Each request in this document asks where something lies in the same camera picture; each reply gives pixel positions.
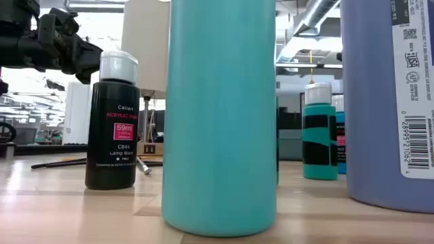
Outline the small teal paint bottle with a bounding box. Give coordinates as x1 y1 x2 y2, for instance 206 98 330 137
302 81 339 181

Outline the small black paint bottle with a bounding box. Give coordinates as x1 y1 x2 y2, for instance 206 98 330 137
84 49 141 190

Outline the yellow hanging cord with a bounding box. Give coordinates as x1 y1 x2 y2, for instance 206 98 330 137
309 49 315 85

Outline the white shade wooden table lamp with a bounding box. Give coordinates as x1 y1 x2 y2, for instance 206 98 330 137
121 0 170 157

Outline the white building pillar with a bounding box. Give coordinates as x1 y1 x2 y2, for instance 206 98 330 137
62 81 92 146

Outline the black paintbrush gold ferrule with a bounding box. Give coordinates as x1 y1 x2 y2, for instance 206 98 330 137
31 157 87 169
31 160 87 169

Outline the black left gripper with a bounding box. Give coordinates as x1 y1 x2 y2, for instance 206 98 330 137
35 8 104 85

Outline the black round wheel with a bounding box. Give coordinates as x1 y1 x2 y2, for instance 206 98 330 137
0 121 17 144

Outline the black aluminium table frame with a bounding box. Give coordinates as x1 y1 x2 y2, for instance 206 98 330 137
15 144 88 157

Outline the black paintbrush silver ferrule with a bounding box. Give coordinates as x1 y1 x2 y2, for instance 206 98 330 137
136 156 153 176

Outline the large turquoise paint bottle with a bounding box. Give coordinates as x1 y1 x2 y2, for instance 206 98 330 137
161 0 279 238

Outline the large purple paint bottle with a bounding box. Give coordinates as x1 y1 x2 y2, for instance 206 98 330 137
340 0 434 214

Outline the small blue paint bottle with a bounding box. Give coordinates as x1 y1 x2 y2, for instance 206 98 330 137
331 94 347 175

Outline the silver ventilation duct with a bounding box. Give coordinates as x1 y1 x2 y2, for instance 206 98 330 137
293 0 341 37

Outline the black computer monitor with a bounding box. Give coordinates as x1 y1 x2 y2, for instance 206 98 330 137
149 110 166 142

